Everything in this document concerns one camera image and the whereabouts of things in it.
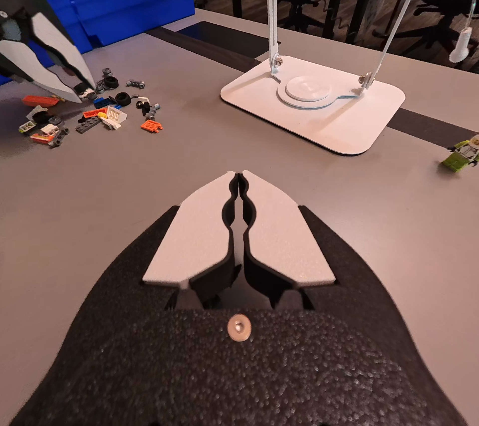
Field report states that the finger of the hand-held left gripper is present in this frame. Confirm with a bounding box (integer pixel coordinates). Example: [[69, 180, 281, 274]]
[[29, 13, 97, 95], [0, 39, 84, 104]]

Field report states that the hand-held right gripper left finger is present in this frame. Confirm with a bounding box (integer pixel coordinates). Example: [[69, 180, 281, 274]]
[[142, 170, 240, 290]]

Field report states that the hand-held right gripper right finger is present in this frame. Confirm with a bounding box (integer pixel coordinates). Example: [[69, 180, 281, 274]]
[[240, 170, 337, 290]]

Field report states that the lime green lego minifigure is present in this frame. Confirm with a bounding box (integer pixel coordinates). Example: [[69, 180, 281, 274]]
[[440, 134, 479, 173]]

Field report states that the pile of lego pieces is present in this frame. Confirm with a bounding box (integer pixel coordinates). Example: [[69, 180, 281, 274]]
[[18, 67, 164, 149]]

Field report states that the white book stand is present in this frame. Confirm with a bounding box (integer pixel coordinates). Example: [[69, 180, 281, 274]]
[[220, 0, 479, 156]]

